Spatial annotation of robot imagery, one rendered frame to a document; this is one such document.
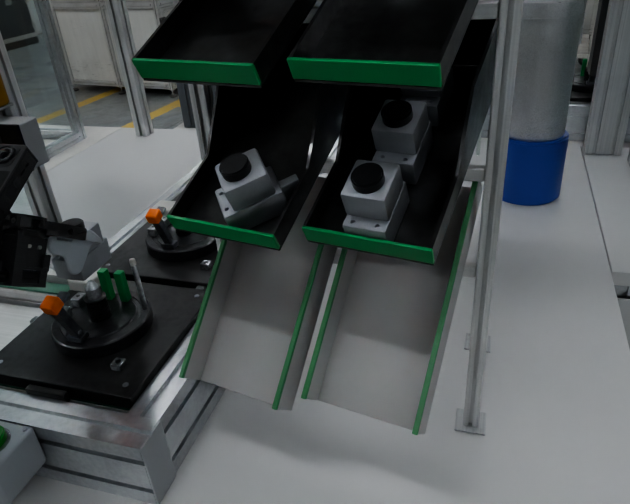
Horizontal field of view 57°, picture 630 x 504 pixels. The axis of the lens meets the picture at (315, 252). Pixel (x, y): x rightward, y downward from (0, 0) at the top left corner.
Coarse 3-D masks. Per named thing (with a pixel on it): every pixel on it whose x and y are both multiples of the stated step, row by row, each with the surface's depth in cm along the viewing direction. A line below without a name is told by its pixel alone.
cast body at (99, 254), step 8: (72, 224) 75; (80, 224) 75; (88, 224) 77; (96, 224) 77; (96, 232) 77; (64, 240) 75; (104, 240) 79; (96, 248) 78; (104, 248) 79; (56, 256) 76; (88, 256) 76; (96, 256) 78; (104, 256) 80; (56, 264) 76; (64, 264) 75; (88, 264) 76; (96, 264) 78; (56, 272) 77; (64, 272) 76; (80, 272) 75; (88, 272) 77; (80, 280) 76
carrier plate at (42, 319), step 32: (160, 288) 92; (192, 288) 92; (160, 320) 85; (192, 320) 85; (0, 352) 81; (32, 352) 80; (128, 352) 79; (160, 352) 79; (32, 384) 76; (64, 384) 74; (96, 384) 74; (128, 384) 73
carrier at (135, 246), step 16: (144, 224) 113; (128, 240) 107; (144, 240) 107; (160, 240) 102; (176, 240) 100; (192, 240) 101; (208, 240) 101; (112, 256) 102; (128, 256) 102; (144, 256) 102; (160, 256) 100; (176, 256) 99; (192, 256) 99; (208, 256) 100; (112, 272) 98; (128, 272) 97; (144, 272) 97; (160, 272) 97; (176, 272) 96; (192, 272) 96; (208, 272) 96
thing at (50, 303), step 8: (48, 296) 73; (56, 296) 73; (64, 296) 75; (48, 304) 73; (56, 304) 73; (48, 312) 73; (56, 312) 73; (64, 312) 75; (64, 320) 75; (72, 320) 77; (64, 328) 77; (72, 328) 77; (80, 328) 78
